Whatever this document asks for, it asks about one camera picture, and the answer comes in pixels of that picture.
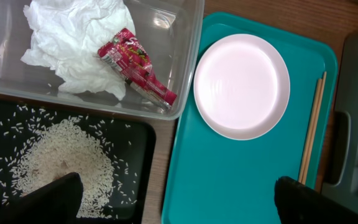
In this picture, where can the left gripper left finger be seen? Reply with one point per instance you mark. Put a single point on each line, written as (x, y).
(55, 203)

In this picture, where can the wooden chopstick left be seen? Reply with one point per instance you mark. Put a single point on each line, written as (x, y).
(310, 130)

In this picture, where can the large white plate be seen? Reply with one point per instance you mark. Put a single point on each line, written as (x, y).
(241, 87)

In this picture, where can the wooden chopstick right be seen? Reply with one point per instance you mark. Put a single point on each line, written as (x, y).
(315, 125)

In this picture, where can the wooden chopstick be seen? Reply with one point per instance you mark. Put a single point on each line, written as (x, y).
(315, 125)
(310, 130)

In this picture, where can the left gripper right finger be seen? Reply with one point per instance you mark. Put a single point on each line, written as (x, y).
(299, 204)

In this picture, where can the clear plastic bin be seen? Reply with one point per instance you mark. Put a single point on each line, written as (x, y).
(169, 31)

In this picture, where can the red snack wrapper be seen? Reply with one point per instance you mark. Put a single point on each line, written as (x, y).
(127, 57)

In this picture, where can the black plastic tray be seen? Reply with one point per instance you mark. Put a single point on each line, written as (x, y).
(135, 140)

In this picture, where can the white napkin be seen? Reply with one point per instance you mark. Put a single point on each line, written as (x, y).
(66, 37)

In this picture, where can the pile of rice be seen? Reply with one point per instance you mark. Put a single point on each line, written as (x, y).
(39, 146)

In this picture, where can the teal serving tray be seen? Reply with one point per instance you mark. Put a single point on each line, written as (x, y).
(213, 179)

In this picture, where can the grey dishwasher rack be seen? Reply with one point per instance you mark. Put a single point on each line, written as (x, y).
(341, 182)

